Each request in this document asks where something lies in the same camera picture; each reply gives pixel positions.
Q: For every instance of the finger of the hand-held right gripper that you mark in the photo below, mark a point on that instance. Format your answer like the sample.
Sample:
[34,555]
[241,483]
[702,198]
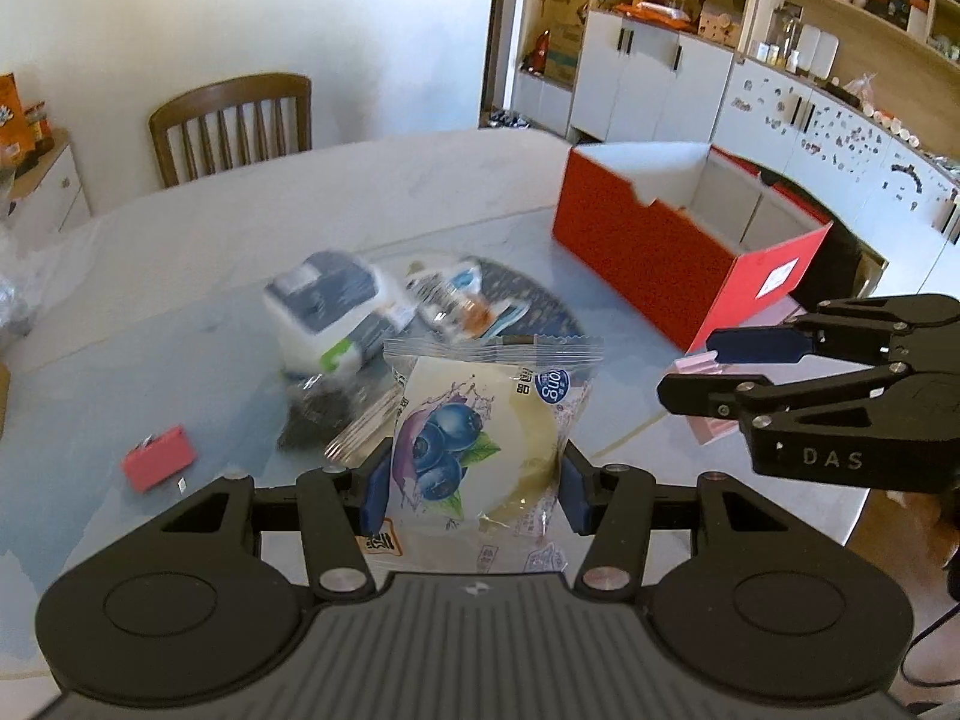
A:
[705,395]
[757,345]

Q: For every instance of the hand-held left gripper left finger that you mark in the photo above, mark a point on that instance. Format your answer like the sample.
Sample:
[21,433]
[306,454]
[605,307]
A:
[375,495]

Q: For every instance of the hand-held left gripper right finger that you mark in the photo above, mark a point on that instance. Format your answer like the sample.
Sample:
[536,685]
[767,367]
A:
[574,491]

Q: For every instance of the pink small box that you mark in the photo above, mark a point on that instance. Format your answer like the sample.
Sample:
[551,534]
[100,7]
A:
[709,431]

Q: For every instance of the blueberry pastry packet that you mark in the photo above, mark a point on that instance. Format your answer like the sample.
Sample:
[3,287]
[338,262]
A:
[457,435]

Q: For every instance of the dark snack packet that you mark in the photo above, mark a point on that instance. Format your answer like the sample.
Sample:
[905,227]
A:
[315,412]

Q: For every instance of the red cardboard box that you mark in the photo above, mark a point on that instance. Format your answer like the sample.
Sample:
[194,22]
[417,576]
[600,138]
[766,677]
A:
[622,240]

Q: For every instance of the sausage packet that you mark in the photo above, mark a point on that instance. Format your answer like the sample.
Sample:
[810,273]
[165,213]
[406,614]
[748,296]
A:
[457,300]

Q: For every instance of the small red packet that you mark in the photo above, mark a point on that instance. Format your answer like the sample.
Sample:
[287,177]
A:
[157,459]

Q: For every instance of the white marble desktop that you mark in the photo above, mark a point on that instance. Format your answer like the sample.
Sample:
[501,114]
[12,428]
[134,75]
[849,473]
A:
[187,255]

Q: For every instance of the clear striped packet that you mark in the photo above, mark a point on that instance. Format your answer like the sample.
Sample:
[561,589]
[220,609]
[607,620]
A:
[364,427]

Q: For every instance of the white blue tissue pack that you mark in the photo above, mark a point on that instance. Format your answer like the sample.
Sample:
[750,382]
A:
[330,300]

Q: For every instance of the white cabinet with stickers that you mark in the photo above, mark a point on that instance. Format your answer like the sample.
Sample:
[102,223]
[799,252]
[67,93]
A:
[825,127]

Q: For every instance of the tall white cabinet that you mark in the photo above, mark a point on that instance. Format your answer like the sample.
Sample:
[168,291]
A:
[645,75]

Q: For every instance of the printed cardboard carton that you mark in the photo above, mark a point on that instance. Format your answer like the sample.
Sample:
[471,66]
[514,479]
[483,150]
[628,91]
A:
[564,56]

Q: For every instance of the orange flat package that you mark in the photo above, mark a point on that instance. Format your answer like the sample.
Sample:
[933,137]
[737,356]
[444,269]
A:
[652,9]

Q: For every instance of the red bottle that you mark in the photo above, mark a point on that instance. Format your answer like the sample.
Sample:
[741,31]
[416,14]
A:
[538,52]

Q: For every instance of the clear plastic bag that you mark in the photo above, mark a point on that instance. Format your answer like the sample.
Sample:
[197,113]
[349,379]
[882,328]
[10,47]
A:
[15,292]

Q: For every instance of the brown wooden chair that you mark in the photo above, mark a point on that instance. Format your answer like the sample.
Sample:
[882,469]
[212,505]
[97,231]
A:
[225,90]

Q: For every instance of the white side cabinet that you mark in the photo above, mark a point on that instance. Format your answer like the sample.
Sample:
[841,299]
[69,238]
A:
[52,187]

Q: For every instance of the orange snack box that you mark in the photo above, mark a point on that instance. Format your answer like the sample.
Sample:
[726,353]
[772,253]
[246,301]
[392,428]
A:
[9,120]

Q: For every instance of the wooden wall shelving unit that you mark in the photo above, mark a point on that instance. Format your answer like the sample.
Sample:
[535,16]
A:
[885,22]

